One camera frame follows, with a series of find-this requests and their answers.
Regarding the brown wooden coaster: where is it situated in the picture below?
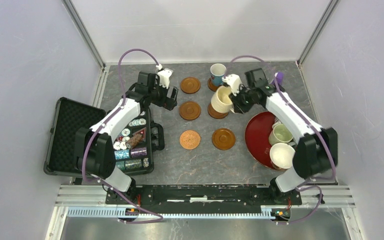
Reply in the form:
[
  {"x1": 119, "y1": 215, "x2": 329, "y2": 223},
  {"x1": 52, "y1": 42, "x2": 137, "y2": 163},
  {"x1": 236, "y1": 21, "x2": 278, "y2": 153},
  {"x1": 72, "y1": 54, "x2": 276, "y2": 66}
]
[
  {"x1": 207, "y1": 103, "x2": 229, "y2": 119},
  {"x1": 211, "y1": 128, "x2": 236, "y2": 151},
  {"x1": 179, "y1": 101, "x2": 201, "y2": 121},
  {"x1": 207, "y1": 78, "x2": 219, "y2": 92},
  {"x1": 180, "y1": 77, "x2": 201, "y2": 94}
]

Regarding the cream ribbed mug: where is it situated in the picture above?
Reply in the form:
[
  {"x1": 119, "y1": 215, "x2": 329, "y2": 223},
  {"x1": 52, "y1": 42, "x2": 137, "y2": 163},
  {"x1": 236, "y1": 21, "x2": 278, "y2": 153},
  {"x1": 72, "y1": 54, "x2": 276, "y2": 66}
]
[{"x1": 210, "y1": 86, "x2": 234, "y2": 114}]

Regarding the blue white cup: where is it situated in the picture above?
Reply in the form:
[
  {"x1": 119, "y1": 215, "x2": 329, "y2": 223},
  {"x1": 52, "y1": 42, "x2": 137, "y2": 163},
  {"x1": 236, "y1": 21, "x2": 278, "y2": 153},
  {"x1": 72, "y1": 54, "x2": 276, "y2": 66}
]
[{"x1": 210, "y1": 63, "x2": 227, "y2": 87}]

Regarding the woven rattan coaster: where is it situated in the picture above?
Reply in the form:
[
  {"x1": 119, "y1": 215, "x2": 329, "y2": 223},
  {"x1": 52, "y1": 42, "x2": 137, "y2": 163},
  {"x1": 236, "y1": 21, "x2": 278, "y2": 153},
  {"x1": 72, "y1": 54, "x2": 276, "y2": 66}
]
[{"x1": 179, "y1": 130, "x2": 201, "y2": 150}]

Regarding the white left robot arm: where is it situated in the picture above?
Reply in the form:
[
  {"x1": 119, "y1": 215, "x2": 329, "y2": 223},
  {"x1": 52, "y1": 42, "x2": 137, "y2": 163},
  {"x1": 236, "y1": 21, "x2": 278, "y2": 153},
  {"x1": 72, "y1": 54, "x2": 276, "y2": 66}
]
[{"x1": 73, "y1": 67, "x2": 178, "y2": 204}]

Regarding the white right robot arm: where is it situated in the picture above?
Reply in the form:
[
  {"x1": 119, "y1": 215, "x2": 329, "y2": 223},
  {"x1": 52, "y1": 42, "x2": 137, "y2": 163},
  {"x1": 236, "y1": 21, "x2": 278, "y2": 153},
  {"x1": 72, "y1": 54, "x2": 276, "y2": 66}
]
[{"x1": 222, "y1": 68, "x2": 338, "y2": 204}]

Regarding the pale green cup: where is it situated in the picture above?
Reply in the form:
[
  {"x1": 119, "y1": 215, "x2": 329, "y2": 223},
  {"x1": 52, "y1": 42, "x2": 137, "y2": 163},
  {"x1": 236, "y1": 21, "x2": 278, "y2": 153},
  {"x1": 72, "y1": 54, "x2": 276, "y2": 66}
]
[{"x1": 268, "y1": 123, "x2": 293, "y2": 146}]

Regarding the purple plastic object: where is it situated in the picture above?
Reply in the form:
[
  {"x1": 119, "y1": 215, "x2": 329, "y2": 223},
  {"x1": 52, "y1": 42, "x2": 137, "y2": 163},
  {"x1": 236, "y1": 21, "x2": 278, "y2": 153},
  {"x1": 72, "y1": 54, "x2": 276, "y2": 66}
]
[{"x1": 274, "y1": 71, "x2": 284, "y2": 86}]

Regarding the red round tray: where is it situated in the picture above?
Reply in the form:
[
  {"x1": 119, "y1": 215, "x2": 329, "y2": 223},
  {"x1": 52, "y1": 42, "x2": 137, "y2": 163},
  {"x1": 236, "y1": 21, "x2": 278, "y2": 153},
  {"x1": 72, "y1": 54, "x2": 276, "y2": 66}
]
[{"x1": 245, "y1": 111, "x2": 294, "y2": 170}]

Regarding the all in triangle card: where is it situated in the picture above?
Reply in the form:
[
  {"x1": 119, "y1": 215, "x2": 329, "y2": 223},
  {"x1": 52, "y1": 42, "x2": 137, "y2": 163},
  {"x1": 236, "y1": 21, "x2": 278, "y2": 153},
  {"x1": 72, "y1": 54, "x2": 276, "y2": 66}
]
[{"x1": 132, "y1": 127, "x2": 147, "y2": 142}]

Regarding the brown poker chip stack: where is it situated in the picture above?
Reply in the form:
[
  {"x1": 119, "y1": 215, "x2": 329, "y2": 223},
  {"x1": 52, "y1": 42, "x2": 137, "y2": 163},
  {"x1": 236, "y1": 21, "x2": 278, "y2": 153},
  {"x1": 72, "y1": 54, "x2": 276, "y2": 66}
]
[{"x1": 125, "y1": 135, "x2": 142, "y2": 149}]

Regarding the black poker chip case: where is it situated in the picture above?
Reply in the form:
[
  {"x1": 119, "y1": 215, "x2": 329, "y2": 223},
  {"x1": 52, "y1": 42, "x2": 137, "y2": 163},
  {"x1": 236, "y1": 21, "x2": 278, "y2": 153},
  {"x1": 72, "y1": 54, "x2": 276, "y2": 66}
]
[{"x1": 43, "y1": 97, "x2": 165, "y2": 177}]

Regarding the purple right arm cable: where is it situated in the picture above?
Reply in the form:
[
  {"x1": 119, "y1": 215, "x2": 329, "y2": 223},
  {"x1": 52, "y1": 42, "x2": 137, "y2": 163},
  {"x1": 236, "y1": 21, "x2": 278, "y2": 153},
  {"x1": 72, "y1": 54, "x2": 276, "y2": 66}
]
[{"x1": 226, "y1": 54, "x2": 338, "y2": 226}]

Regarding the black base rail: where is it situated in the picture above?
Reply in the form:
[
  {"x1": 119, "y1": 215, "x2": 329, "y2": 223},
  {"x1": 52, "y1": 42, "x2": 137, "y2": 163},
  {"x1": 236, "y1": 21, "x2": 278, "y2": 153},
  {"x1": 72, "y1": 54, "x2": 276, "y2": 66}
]
[{"x1": 105, "y1": 184, "x2": 303, "y2": 215}]

